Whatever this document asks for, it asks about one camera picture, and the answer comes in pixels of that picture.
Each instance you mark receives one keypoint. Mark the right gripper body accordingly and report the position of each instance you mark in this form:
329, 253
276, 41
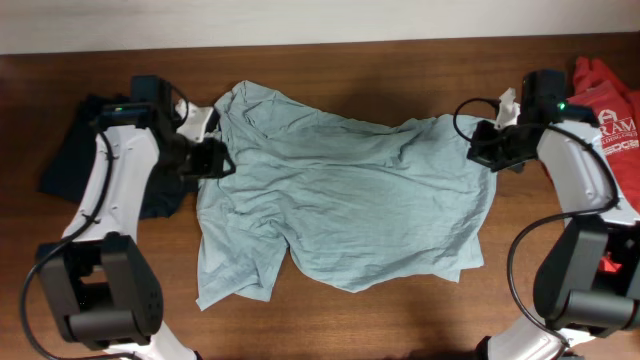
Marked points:
498, 149

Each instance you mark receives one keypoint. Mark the folded black garment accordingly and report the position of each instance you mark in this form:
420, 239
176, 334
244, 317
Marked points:
67, 174

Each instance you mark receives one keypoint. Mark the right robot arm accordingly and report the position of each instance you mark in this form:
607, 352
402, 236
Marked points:
587, 287

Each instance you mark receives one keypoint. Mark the light blue t-shirt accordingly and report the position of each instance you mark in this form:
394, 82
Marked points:
353, 203

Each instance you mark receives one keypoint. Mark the red printed t-shirt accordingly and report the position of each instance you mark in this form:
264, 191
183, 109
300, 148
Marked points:
610, 135

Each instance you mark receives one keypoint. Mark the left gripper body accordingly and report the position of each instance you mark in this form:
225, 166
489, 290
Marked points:
199, 160

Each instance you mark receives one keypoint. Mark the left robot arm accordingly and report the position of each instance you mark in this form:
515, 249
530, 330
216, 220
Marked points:
101, 291

